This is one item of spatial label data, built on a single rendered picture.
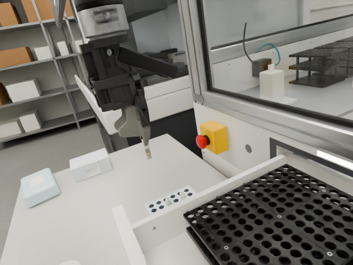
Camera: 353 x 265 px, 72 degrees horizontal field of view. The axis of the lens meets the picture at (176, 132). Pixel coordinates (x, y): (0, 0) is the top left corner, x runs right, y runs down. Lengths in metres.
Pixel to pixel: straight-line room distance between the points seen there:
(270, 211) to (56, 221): 0.55
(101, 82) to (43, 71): 4.03
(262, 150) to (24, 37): 4.16
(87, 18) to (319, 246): 0.45
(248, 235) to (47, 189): 0.63
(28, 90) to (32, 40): 0.82
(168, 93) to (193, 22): 0.48
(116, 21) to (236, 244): 0.37
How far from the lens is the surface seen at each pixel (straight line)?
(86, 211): 0.73
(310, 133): 0.47
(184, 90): 1.13
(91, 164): 0.86
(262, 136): 0.55
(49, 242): 0.70
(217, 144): 0.65
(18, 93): 4.07
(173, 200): 0.60
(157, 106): 1.09
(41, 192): 0.84
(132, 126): 0.46
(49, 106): 4.53
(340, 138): 0.43
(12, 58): 4.09
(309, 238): 0.37
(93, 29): 0.43
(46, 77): 4.45
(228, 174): 0.74
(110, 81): 0.42
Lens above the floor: 1.17
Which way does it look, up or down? 23 degrees down
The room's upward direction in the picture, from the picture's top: 11 degrees counter-clockwise
